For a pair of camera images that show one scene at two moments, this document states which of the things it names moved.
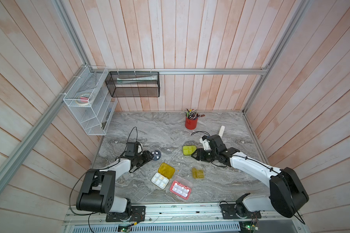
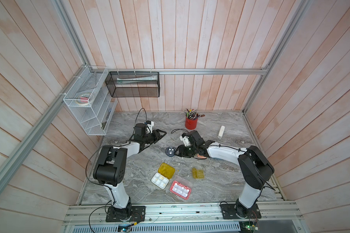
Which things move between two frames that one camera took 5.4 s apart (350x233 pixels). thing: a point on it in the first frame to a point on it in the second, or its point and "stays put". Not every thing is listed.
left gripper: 147,157 to 157,136
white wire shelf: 93,96 stays put
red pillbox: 180,190 stays put
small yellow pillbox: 198,174 stays put
